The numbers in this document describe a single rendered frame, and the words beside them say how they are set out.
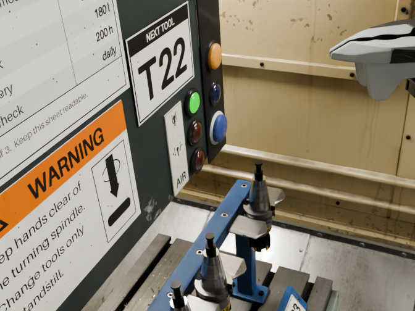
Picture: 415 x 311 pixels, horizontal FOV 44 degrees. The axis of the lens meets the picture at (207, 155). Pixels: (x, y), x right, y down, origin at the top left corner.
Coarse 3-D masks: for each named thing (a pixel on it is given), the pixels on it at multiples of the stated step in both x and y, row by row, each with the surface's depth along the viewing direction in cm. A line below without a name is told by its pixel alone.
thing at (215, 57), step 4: (216, 44) 49; (212, 48) 49; (216, 48) 49; (220, 48) 50; (212, 52) 49; (216, 52) 49; (220, 52) 50; (212, 56) 49; (216, 56) 49; (220, 56) 50; (212, 60) 49; (216, 60) 50; (220, 60) 51; (212, 64) 49; (216, 64) 50; (212, 68) 50; (216, 68) 50
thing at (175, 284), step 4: (176, 280) 73; (172, 284) 72; (176, 284) 72; (180, 284) 72; (172, 288) 72; (176, 288) 72; (176, 292) 73; (180, 292) 73; (172, 296) 73; (176, 296) 73; (180, 296) 73; (172, 300) 74; (176, 300) 73; (180, 300) 73; (184, 300) 74; (176, 304) 73; (180, 304) 73
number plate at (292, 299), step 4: (292, 296) 117; (292, 300) 117; (296, 300) 118; (288, 304) 115; (292, 304) 116; (296, 304) 117; (300, 304) 118; (288, 308) 115; (292, 308) 115; (296, 308) 116; (300, 308) 117
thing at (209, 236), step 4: (208, 236) 80; (212, 236) 80; (208, 240) 80; (212, 240) 81; (208, 244) 81; (212, 244) 81; (208, 248) 81; (212, 248) 81; (208, 252) 82; (212, 252) 81
